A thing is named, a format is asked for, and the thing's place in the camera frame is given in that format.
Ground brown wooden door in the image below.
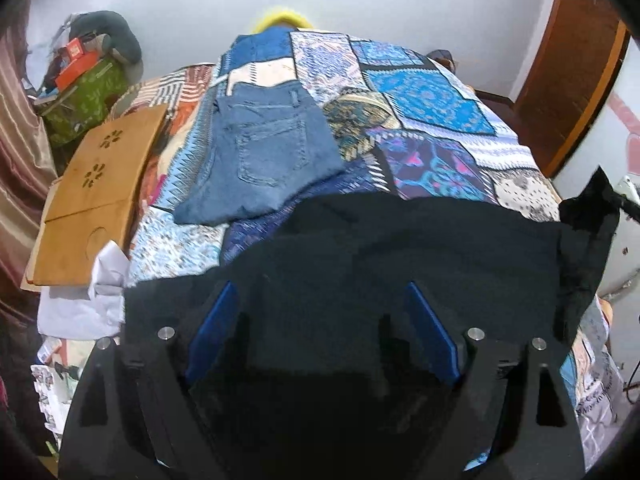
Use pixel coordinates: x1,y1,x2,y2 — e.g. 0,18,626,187
515,0,629,177

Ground black pants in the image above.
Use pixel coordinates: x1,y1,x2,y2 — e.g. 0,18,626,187
124,171,620,479

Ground blue patchwork bedspread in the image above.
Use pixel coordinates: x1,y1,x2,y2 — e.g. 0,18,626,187
29,27,622,470

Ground folded blue jeans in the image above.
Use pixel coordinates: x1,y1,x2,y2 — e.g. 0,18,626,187
174,80,344,226

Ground striped pink curtain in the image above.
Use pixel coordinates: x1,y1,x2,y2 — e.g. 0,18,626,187
1,10,56,318

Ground wooden lap desk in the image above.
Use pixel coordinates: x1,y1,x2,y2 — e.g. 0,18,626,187
32,104,167,286

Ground yellow plush item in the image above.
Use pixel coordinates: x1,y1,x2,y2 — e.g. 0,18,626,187
252,6,314,34

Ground green patterned bag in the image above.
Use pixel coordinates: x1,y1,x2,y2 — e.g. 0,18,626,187
35,58,128,148

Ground orange red box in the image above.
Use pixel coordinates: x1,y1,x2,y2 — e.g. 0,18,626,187
54,38,101,91

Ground white cloth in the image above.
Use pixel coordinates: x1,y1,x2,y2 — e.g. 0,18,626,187
37,240,129,340

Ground grey pillow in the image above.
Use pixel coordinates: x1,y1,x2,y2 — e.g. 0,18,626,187
70,10,142,65

